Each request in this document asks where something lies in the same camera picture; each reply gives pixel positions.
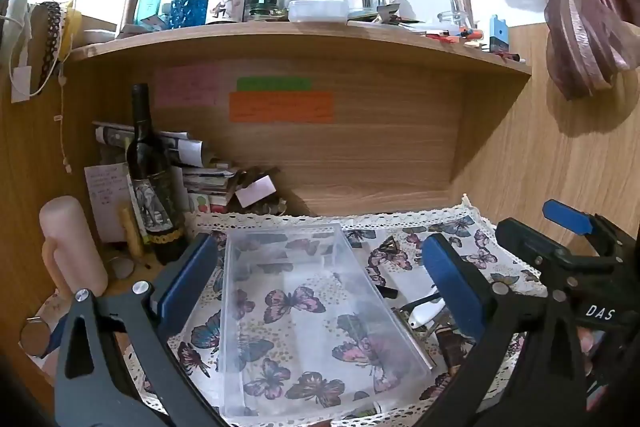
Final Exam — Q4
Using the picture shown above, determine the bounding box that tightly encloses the clear plastic storage box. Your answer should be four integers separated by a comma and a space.
218, 222, 433, 419

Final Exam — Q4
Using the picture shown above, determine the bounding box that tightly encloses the white foot file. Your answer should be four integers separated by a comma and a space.
407, 296, 446, 328

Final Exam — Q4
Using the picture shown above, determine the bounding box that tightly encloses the pink sheer curtain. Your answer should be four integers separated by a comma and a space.
457, 0, 640, 102

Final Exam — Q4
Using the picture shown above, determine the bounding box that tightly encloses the green paper note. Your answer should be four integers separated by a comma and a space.
236, 77, 312, 92

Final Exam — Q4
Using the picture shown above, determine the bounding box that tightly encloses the rolled magazine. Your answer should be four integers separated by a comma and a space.
92, 121, 203, 168

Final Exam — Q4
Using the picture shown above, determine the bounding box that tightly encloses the black lace ribbon roll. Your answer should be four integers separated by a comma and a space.
30, 1, 63, 90

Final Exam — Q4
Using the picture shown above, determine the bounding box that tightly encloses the hanging bead cord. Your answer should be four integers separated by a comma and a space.
54, 57, 72, 174

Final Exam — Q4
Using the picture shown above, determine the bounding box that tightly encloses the white paper tag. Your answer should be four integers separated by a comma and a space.
10, 66, 32, 104

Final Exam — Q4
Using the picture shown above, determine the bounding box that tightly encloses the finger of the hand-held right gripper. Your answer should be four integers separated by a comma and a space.
542, 199, 626, 248
495, 217, 617, 279

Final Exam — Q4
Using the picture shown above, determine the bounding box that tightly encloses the white handwritten note sheet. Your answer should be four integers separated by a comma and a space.
84, 163, 132, 244

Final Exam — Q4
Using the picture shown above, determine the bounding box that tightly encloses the dark wine bottle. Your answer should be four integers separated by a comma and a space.
125, 83, 190, 265

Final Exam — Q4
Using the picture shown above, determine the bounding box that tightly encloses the stack of books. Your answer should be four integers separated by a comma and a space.
172, 162, 241, 214

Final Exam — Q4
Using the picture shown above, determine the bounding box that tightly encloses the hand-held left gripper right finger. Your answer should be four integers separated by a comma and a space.
421, 233, 591, 427

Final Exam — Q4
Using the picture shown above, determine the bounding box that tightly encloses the blue and black small box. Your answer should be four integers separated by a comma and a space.
489, 14, 510, 52

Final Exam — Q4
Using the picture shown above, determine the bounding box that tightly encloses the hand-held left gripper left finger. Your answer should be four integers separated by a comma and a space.
54, 233, 231, 427

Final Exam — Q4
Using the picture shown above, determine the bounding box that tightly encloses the pale wooden stick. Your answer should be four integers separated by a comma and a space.
118, 207, 146, 256

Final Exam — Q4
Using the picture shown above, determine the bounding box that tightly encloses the small white cardboard box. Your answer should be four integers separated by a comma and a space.
235, 175, 277, 208

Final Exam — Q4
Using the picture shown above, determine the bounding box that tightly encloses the glass jar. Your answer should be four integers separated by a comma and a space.
447, 0, 474, 28

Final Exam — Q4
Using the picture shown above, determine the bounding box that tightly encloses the white fluffy hanging item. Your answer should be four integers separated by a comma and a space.
0, 0, 31, 62

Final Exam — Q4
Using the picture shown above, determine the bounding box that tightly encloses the butterfly print lace tablecloth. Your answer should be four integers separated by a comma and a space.
122, 194, 548, 427

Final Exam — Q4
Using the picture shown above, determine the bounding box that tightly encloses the orange paper note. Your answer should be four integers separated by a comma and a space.
229, 91, 335, 124

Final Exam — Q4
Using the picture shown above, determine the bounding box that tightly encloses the pink paper note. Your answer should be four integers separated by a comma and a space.
156, 66, 221, 108

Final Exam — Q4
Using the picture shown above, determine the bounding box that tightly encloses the person's right hand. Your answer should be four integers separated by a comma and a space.
577, 327, 608, 413

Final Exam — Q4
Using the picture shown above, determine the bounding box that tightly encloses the wooden shelf board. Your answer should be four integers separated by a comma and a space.
65, 21, 533, 75

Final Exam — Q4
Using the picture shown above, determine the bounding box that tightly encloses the brown patterned item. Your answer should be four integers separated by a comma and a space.
435, 327, 473, 374

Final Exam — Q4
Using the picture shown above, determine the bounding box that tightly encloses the clear lidded plastic container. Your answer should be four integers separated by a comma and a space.
287, 0, 349, 24

